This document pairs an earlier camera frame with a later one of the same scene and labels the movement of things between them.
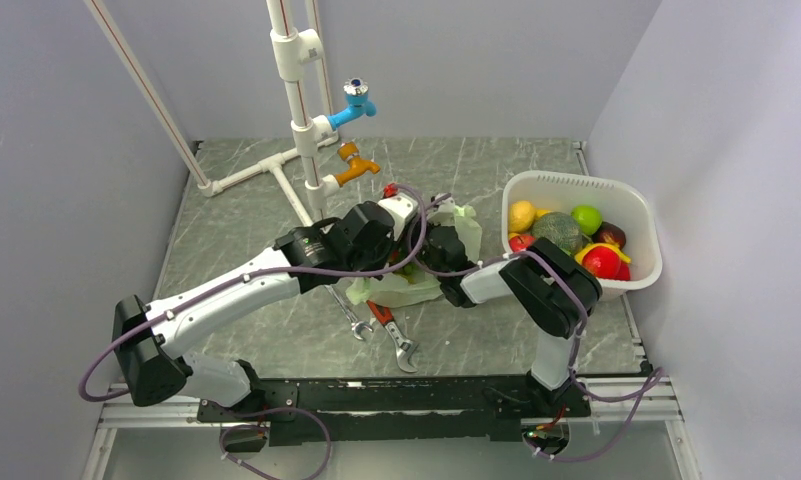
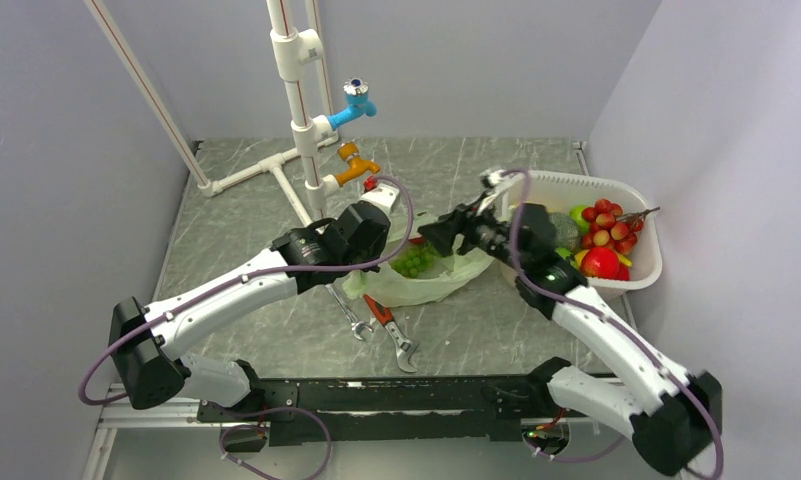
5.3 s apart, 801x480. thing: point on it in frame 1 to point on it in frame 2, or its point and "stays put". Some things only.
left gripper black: [388, 245] stays put
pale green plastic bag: [405, 286] stays put
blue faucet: [358, 102] stays put
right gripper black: [430, 227] to [443, 232]
